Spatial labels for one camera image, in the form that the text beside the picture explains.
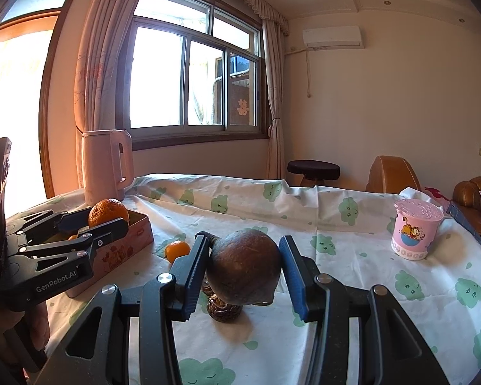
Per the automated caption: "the pale narrow curtain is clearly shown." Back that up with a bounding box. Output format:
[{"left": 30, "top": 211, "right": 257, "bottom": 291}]
[{"left": 208, "top": 0, "right": 290, "bottom": 179}]

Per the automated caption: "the pink patterned curtain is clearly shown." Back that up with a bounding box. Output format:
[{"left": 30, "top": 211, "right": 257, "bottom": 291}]
[{"left": 73, "top": 0, "right": 153, "bottom": 137}]

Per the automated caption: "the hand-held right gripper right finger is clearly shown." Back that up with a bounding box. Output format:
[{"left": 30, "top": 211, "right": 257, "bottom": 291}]
[{"left": 278, "top": 235, "right": 439, "bottom": 385}]

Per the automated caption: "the black round stool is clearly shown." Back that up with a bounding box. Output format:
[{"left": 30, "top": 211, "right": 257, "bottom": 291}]
[{"left": 286, "top": 159, "right": 341, "bottom": 187}]

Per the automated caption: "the purple passion fruit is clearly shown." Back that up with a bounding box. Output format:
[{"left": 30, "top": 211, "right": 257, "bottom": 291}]
[{"left": 206, "top": 228, "right": 282, "bottom": 306}]

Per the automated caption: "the white green-print tablecloth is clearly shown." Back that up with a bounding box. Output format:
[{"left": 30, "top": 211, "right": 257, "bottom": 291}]
[{"left": 6, "top": 173, "right": 481, "bottom": 385}]

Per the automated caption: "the white air conditioner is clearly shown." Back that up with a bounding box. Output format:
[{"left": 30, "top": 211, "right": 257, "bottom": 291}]
[{"left": 302, "top": 25, "right": 363, "bottom": 49}]

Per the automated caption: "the wooden framed glass door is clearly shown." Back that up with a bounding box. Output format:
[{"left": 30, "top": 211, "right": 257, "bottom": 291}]
[{"left": 0, "top": 0, "right": 91, "bottom": 209}]

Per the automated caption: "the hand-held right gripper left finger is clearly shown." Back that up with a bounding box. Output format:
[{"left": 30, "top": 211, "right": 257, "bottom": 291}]
[{"left": 44, "top": 232, "right": 211, "bottom": 385}]

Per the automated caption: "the sliding glass window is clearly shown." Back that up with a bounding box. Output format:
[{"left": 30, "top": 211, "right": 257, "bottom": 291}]
[{"left": 116, "top": 0, "right": 270, "bottom": 141}]

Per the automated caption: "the brown leather armchair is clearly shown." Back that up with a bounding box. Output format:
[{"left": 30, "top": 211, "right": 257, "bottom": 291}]
[{"left": 365, "top": 155, "right": 423, "bottom": 195}]

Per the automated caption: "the brown leather sofa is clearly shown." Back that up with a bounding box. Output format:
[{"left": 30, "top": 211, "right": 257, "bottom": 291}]
[{"left": 451, "top": 175, "right": 481, "bottom": 257}]

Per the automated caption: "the pink metal tin box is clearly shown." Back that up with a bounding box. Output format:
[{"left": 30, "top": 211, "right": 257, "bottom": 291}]
[{"left": 44, "top": 204, "right": 155, "bottom": 299}]

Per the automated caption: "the pink cartoon cup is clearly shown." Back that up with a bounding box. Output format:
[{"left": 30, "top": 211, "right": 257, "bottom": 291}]
[{"left": 391, "top": 198, "right": 445, "bottom": 262}]

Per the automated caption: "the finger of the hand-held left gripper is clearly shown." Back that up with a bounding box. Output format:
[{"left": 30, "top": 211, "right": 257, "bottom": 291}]
[
  {"left": 18, "top": 217, "right": 130, "bottom": 269},
  {"left": 6, "top": 207, "right": 91, "bottom": 246}
]

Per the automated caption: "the person's left hand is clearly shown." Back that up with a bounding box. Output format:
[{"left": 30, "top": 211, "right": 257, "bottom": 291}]
[{"left": 22, "top": 300, "right": 52, "bottom": 351}]

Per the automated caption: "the pink electric kettle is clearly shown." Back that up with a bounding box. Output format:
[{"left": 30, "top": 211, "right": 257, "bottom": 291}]
[{"left": 81, "top": 129, "right": 135, "bottom": 206}]

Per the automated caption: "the air conditioner pipe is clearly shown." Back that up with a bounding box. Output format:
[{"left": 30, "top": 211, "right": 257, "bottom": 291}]
[{"left": 286, "top": 46, "right": 315, "bottom": 99}]

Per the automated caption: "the large wrinkled orange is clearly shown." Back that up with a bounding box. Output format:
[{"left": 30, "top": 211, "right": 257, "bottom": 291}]
[{"left": 88, "top": 198, "right": 130, "bottom": 228}]

